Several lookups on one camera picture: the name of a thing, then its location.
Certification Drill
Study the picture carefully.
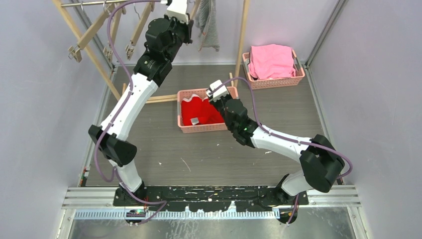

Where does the red underwear white trim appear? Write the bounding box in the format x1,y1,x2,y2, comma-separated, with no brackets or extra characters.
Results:
181,94,224,126

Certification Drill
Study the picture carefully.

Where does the grey striped underwear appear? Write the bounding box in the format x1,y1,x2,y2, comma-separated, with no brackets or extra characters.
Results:
195,0,220,52

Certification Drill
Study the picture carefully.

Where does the beige hanger holding striped underwear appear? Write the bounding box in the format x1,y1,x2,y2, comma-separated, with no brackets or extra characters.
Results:
189,0,201,19

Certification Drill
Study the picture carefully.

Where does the beige hanger holding red underwear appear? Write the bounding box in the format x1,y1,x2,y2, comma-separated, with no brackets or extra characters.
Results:
125,2,155,60

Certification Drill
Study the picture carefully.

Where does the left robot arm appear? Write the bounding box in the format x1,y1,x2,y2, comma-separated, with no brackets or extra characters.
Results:
89,16,194,206

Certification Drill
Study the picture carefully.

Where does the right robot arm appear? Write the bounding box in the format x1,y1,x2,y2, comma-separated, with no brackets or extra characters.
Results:
209,95,345,205

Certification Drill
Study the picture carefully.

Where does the empty beige clip hanger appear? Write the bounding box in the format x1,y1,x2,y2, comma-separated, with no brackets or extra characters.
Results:
68,0,116,63

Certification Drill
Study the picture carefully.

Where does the empty pink basket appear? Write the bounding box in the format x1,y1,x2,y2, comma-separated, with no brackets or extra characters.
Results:
177,88,227,133

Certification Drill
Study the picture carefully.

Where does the pink basket with clothes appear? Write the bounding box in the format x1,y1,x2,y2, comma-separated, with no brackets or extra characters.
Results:
242,48,306,91

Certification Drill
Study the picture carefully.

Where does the pink cloth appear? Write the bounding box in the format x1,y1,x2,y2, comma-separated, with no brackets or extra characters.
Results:
249,44,296,80

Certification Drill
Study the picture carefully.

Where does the wooden clothes rack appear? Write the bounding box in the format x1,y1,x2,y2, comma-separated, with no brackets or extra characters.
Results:
52,0,250,104

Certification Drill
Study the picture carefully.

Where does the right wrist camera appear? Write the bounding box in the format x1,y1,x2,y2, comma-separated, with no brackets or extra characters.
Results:
206,80,233,103

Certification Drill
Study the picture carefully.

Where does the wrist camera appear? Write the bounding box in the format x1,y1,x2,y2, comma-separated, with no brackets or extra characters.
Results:
206,80,233,103
159,0,190,24

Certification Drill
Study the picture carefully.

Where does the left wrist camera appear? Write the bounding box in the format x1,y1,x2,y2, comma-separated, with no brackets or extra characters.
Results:
159,0,190,24

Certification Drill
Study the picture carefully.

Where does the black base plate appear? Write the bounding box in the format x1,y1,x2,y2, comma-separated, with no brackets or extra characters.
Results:
113,185,309,214

